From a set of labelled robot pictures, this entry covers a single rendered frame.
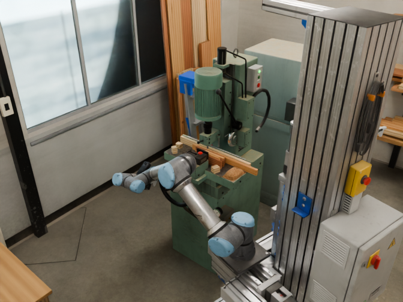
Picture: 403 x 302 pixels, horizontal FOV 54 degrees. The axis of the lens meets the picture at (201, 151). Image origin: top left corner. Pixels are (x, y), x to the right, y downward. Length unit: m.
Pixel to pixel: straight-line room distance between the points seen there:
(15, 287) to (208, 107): 1.54
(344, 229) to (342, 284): 0.25
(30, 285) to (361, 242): 1.78
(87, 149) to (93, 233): 0.74
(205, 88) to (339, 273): 1.30
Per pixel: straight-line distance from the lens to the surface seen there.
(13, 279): 2.65
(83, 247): 3.48
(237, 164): 2.63
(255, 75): 2.67
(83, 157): 3.71
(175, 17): 3.93
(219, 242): 1.90
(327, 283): 1.93
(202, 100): 2.51
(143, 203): 3.83
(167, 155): 2.81
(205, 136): 2.65
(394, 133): 4.10
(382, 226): 1.84
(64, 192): 3.73
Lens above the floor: 2.34
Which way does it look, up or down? 31 degrees down
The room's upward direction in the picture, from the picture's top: straight up
